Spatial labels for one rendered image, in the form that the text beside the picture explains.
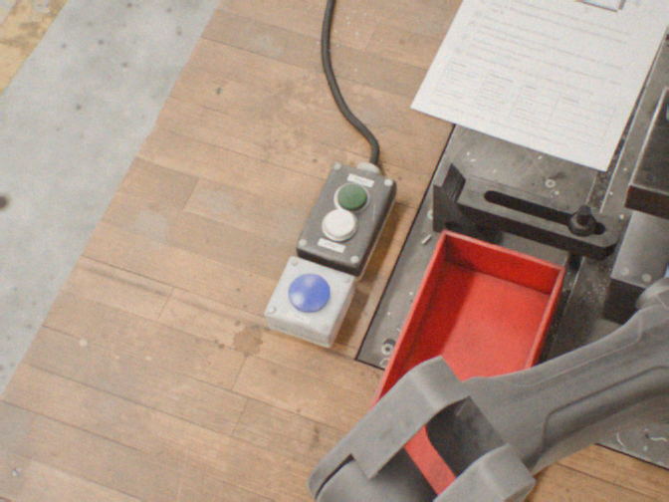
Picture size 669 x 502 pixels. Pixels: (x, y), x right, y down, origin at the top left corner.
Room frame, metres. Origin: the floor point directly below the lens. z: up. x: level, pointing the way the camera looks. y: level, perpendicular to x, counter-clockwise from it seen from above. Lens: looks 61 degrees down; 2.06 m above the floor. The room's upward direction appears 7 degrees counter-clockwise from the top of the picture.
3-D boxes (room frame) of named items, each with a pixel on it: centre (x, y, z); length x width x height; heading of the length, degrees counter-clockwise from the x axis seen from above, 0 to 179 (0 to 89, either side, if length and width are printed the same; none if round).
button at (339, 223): (0.64, -0.01, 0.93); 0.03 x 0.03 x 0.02
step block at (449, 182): (0.64, -0.13, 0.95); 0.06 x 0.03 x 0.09; 62
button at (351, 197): (0.67, -0.02, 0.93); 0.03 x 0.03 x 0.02
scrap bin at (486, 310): (0.47, -0.10, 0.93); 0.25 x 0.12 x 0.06; 152
